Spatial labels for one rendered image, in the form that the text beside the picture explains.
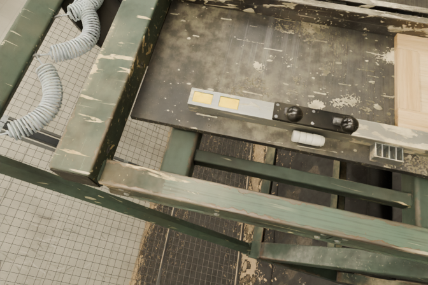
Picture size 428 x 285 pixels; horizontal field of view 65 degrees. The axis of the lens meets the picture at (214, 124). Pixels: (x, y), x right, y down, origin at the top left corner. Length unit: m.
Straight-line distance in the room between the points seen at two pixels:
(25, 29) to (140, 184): 0.78
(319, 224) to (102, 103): 0.57
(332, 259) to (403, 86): 0.80
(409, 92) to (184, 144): 0.62
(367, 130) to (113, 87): 0.64
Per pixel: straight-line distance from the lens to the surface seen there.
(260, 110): 0.86
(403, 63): 1.09
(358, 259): 1.48
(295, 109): 0.74
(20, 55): 1.33
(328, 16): 1.09
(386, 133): 0.93
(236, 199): 0.77
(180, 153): 0.89
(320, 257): 1.59
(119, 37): 0.94
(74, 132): 0.83
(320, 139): 0.87
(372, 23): 1.12
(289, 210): 0.78
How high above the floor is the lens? 1.98
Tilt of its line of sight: 25 degrees down
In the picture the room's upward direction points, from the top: 64 degrees counter-clockwise
